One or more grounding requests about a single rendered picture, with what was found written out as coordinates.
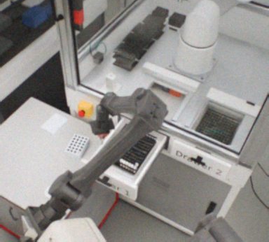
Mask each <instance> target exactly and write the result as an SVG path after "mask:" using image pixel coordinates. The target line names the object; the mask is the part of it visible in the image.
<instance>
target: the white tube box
mask: <svg viewBox="0 0 269 242"><path fill-rule="evenodd" d="M89 143H90V137H87V136H81V135H79V134H74V136H73V137H72V139H71V141H70V142H69V144H68V146H67V148H66V149H65V151H64V153H65V156H67V157H73V158H75V159H79V160H81V158H82V156H83V153H85V150H86V149H87V147H88V145H89ZM78 150H79V151H80V154H79V155H78V153H77V151H78Z"/></svg>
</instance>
